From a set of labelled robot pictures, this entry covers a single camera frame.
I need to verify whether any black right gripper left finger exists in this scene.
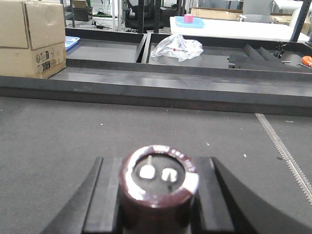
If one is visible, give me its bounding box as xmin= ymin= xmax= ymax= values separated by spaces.
xmin=42 ymin=157 xmax=122 ymax=234

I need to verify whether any black office chair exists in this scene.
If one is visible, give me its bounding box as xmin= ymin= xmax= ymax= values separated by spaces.
xmin=123 ymin=0 xmax=165 ymax=33

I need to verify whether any crumpled clear plastic bag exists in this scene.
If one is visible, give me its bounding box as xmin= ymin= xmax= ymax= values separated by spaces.
xmin=150 ymin=34 xmax=203 ymax=62

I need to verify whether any light blue tray left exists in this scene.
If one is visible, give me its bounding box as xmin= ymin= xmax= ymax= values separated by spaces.
xmin=65 ymin=36 xmax=80 ymax=51

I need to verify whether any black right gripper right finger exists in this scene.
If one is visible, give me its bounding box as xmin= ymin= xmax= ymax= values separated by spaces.
xmin=192 ymin=157 xmax=312 ymax=234

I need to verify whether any white table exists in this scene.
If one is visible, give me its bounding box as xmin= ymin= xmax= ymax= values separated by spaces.
xmin=170 ymin=16 xmax=312 ymax=43

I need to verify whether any lower cardboard box black print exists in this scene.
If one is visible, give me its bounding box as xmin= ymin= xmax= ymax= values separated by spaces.
xmin=0 ymin=43 xmax=66 ymax=79

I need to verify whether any pink cylinder on tray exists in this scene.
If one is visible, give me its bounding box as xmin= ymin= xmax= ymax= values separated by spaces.
xmin=183 ymin=14 xmax=194 ymax=23

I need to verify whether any orange handled tool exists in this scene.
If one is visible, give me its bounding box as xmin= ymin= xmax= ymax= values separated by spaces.
xmin=298 ymin=56 xmax=312 ymax=68

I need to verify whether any upper cardboard box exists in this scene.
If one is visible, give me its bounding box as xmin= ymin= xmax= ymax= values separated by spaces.
xmin=0 ymin=0 xmax=65 ymax=50

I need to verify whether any light blue flat tray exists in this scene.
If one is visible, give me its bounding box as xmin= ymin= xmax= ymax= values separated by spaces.
xmin=174 ymin=16 xmax=205 ymax=28

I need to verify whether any dark red cylindrical capacitor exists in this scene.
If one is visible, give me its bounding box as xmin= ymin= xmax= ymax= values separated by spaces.
xmin=119 ymin=145 xmax=199 ymax=234

